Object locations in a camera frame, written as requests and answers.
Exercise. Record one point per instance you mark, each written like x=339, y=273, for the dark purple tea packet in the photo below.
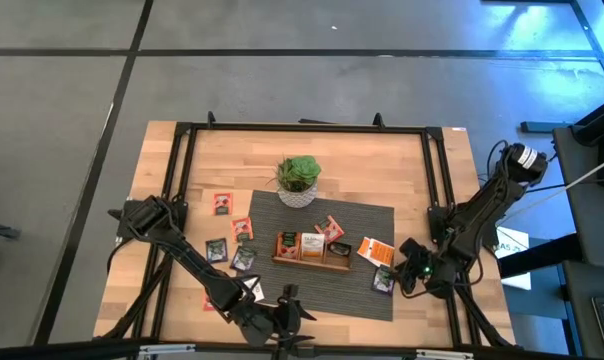
x=216, y=250
x=243, y=258
x=382, y=281
x=340, y=248

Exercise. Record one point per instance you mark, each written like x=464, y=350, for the white orange tea packet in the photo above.
x=256, y=290
x=388, y=256
x=312, y=245
x=366, y=248

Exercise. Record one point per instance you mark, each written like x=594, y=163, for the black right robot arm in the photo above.
x=482, y=210

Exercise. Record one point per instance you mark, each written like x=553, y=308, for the wooden three-compartment tea box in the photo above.
x=312, y=265

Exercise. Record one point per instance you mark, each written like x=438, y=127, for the teal floor bar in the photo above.
x=542, y=127

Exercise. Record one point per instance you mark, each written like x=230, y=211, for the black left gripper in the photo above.
x=267, y=322

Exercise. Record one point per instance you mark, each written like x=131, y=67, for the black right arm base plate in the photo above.
x=434, y=217

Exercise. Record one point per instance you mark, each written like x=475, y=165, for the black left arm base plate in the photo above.
x=179, y=210

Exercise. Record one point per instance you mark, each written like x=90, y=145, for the dark desk with keyboard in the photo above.
x=579, y=320

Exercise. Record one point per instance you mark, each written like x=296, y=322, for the silver metal bracket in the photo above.
x=167, y=348
x=444, y=354

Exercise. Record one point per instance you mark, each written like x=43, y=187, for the small white sticker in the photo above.
x=459, y=129

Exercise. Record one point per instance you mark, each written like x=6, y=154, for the succulent in patterned white pot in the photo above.
x=299, y=172

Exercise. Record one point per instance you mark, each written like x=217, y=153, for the black angled beam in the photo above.
x=599, y=120

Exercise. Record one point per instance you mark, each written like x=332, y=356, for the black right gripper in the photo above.
x=427, y=275

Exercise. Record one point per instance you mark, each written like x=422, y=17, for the white printed box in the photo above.
x=512, y=240

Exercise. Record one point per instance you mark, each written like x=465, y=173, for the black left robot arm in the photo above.
x=192, y=260

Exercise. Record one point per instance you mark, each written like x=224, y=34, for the grey woven placemat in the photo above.
x=342, y=295

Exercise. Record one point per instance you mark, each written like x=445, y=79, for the black desk support beam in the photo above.
x=537, y=257

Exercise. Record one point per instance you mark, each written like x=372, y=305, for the black metal table frame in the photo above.
x=307, y=127

